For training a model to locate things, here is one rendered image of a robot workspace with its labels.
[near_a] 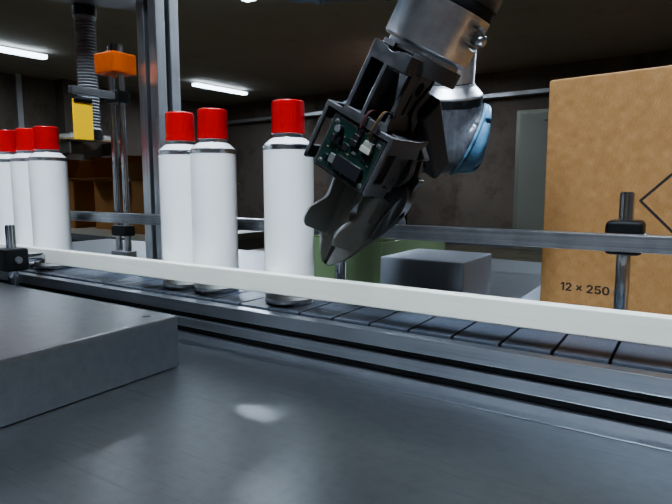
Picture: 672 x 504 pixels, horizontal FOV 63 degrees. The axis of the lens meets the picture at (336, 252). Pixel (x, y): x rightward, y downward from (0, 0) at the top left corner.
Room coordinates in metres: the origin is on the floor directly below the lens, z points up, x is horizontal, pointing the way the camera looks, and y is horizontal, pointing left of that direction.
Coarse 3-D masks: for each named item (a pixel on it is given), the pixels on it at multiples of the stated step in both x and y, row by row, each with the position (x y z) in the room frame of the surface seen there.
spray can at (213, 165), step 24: (216, 120) 0.62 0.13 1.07; (216, 144) 0.61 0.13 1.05; (192, 168) 0.62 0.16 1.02; (216, 168) 0.61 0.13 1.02; (192, 192) 0.62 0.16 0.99; (216, 192) 0.61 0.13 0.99; (192, 216) 0.62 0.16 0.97; (216, 216) 0.61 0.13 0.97; (216, 240) 0.61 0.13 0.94; (216, 264) 0.61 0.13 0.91; (216, 288) 0.61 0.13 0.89
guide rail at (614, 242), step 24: (72, 216) 0.84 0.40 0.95; (96, 216) 0.81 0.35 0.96; (120, 216) 0.78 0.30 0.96; (144, 216) 0.75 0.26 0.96; (432, 240) 0.52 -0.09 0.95; (456, 240) 0.51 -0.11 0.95; (480, 240) 0.50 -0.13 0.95; (504, 240) 0.48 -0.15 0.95; (528, 240) 0.47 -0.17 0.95; (552, 240) 0.46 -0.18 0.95; (576, 240) 0.45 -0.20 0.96; (600, 240) 0.44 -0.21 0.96; (624, 240) 0.43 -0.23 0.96; (648, 240) 0.42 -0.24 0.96
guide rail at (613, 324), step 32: (64, 256) 0.72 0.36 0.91; (96, 256) 0.68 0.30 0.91; (128, 256) 0.67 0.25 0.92; (256, 288) 0.54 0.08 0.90; (288, 288) 0.52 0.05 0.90; (320, 288) 0.50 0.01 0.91; (352, 288) 0.48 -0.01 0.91; (384, 288) 0.46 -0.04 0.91; (416, 288) 0.46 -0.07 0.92; (480, 320) 0.42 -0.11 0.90; (512, 320) 0.40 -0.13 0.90; (544, 320) 0.39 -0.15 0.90; (576, 320) 0.38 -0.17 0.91; (608, 320) 0.37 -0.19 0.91; (640, 320) 0.36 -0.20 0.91
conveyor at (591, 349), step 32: (128, 288) 0.66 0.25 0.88; (160, 288) 0.64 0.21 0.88; (352, 320) 0.49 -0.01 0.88; (384, 320) 0.49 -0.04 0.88; (416, 320) 0.49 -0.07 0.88; (448, 320) 0.49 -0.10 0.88; (544, 352) 0.39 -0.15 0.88; (576, 352) 0.39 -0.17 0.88; (608, 352) 0.39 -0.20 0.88; (640, 352) 0.39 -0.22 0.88
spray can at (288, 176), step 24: (288, 120) 0.55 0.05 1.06; (264, 144) 0.56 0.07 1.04; (288, 144) 0.54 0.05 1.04; (264, 168) 0.56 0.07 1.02; (288, 168) 0.54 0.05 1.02; (312, 168) 0.56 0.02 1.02; (264, 192) 0.56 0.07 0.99; (288, 192) 0.54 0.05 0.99; (312, 192) 0.56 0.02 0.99; (264, 216) 0.56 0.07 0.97; (288, 216) 0.54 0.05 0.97; (264, 240) 0.56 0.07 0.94; (288, 240) 0.54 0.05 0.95; (312, 240) 0.56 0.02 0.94; (288, 264) 0.54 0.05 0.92; (312, 264) 0.56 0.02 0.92
